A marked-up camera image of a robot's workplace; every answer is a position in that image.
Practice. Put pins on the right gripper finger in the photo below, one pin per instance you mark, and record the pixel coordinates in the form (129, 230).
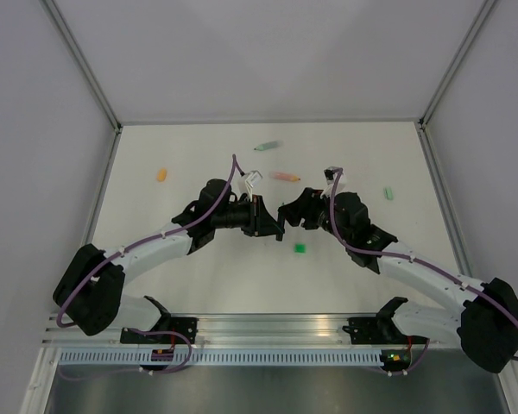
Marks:
(290, 213)
(310, 193)

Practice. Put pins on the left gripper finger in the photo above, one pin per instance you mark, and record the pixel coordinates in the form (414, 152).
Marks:
(258, 207)
(280, 229)

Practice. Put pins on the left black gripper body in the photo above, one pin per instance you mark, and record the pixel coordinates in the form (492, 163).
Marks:
(254, 228)

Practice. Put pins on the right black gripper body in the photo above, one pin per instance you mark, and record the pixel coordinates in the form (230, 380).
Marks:
(319, 213)

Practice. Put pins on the bright green pen cap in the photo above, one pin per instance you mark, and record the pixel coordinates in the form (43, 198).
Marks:
(300, 248)

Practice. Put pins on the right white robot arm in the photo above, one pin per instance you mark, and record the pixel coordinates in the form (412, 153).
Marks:
(479, 317)

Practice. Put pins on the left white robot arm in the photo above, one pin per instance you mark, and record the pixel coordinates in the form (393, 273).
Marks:
(91, 291)

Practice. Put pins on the pink pen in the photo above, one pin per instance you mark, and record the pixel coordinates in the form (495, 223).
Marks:
(283, 176)

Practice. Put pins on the light green pen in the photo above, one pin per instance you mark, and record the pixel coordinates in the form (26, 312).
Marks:
(268, 146)

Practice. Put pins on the light green pen cap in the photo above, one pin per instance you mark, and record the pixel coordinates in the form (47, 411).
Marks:
(388, 193)

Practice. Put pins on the orange pen cap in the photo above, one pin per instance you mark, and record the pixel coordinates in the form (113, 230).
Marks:
(161, 175)

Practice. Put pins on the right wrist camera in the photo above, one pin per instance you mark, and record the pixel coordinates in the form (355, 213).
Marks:
(335, 181)

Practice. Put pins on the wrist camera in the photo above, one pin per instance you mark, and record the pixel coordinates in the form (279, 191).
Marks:
(335, 181)
(247, 183)

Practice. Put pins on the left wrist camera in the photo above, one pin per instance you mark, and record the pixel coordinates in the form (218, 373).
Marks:
(247, 183)

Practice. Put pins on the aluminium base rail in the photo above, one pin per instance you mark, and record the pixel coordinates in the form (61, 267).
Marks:
(243, 331)

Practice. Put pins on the left aluminium frame post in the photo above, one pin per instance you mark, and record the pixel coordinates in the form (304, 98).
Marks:
(56, 17)

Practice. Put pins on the aluminium frame post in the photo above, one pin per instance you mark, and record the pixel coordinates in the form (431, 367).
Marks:
(56, 17)
(482, 16)

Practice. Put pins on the slotted cable duct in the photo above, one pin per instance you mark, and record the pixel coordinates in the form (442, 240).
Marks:
(234, 357)

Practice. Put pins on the right aluminium frame post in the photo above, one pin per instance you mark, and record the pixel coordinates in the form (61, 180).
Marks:
(482, 16)

